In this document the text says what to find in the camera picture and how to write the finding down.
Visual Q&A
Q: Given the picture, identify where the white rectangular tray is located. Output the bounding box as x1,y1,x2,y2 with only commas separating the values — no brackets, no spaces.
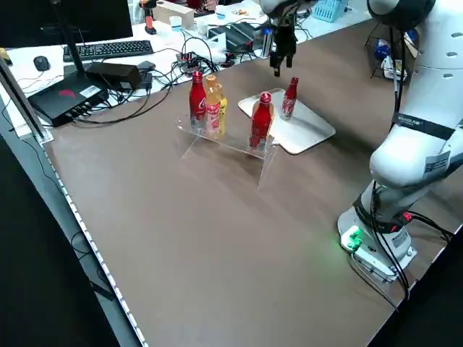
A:
237,87,336,156

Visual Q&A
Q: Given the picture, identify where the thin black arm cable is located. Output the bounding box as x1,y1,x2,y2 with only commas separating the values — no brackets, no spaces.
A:
388,25,408,113

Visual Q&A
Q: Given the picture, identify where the black wire basket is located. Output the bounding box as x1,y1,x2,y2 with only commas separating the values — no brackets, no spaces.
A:
365,25,421,87

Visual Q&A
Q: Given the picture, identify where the usb hub with plugs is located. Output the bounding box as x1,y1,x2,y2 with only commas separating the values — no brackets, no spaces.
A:
176,51,203,75

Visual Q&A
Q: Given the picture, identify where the aluminium frame post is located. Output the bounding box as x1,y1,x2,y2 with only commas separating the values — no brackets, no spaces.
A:
0,53,54,145

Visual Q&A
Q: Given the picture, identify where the orange black drill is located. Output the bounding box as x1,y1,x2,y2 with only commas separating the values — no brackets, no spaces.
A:
139,0,158,35

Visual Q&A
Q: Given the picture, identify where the white desk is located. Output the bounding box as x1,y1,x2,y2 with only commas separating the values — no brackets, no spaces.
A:
0,0,366,140

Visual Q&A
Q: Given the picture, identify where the black desk cable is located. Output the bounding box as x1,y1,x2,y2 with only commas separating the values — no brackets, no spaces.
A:
74,77,173,126

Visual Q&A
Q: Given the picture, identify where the yellow drink bottle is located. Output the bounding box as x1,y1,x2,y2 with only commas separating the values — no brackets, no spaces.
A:
218,94,229,137

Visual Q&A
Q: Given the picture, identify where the black power supply box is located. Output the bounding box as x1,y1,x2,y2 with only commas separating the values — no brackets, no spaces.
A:
208,21,265,53

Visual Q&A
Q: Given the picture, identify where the clear acrylic stepped shelf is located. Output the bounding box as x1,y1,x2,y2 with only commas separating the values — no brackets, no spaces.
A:
176,114,279,191

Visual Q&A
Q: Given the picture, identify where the black box red logo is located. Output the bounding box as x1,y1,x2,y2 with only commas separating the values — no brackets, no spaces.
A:
27,74,111,127

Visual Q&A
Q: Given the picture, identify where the white yellow snack packet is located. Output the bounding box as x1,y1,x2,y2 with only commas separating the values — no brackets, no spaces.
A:
382,56,405,79

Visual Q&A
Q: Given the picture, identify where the black keyboard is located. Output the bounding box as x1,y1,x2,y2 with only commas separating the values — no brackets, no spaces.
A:
63,39,155,62

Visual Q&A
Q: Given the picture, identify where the tan cardboard box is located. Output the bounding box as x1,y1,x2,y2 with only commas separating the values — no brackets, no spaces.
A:
153,0,196,30

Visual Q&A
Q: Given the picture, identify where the blue cracker bag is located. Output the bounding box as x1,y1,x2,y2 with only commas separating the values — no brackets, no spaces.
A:
375,38,391,61

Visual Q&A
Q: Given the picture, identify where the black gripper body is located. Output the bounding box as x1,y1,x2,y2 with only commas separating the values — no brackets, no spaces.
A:
271,24,298,58

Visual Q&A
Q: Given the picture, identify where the aluminium camera post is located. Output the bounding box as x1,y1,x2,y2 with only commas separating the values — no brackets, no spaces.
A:
262,21,276,59

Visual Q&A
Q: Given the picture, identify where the black monitor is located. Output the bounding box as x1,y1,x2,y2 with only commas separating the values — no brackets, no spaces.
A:
0,0,134,50

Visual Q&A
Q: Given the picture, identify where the black rectangular box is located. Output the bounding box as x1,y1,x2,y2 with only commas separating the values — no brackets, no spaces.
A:
86,61,143,91

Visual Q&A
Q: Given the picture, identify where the black monitor stand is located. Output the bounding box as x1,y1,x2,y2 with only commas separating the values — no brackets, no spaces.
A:
53,0,88,79

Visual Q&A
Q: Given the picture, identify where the light blue plastic basket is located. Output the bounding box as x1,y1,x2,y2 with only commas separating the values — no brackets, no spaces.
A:
311,0,343,21

